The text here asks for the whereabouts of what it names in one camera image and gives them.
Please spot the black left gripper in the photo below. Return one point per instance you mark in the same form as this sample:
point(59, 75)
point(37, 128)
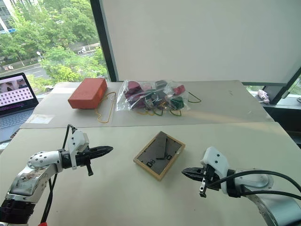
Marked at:
point(82, 159)

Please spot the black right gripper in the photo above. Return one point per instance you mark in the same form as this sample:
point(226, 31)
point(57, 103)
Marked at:
point(211, 179)

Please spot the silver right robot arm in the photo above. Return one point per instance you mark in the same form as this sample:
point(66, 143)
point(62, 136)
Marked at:
point(272, 204)

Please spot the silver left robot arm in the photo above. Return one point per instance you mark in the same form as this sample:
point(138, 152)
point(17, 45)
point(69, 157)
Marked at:
point(35, 174)

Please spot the open laptop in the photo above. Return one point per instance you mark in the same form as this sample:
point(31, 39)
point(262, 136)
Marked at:
point(14, 99)

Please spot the orange brick block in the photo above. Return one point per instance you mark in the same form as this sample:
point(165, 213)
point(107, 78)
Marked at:
point(87, 93)

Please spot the maroon wooden block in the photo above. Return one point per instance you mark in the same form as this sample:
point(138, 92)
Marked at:
point(132, 87)

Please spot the clear plastic bag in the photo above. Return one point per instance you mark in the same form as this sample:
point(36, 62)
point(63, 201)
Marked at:
point(150, 99)

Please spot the red wooden block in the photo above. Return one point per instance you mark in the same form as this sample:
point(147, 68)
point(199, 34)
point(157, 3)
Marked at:
point(179, 90)

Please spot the small red object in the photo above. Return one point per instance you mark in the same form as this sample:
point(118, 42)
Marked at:
point(43, 223)

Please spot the pink object on windowsill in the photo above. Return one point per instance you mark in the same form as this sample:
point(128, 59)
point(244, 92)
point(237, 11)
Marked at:
point(263, 95)

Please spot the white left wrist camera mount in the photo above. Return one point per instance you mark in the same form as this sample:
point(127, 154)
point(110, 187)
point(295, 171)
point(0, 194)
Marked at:
point(77, 141)

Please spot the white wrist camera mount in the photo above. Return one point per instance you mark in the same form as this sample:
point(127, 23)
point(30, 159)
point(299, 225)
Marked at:
point(77, 141)
point(216, 160)

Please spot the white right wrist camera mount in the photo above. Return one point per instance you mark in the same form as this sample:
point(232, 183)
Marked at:
point(216, 160)

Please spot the wooden framed puzzle tray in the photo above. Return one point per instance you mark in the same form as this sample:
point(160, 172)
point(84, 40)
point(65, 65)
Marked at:
point(160, 155)

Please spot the black window frame post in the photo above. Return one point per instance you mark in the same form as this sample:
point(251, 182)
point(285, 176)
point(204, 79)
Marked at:
point(103, 40)

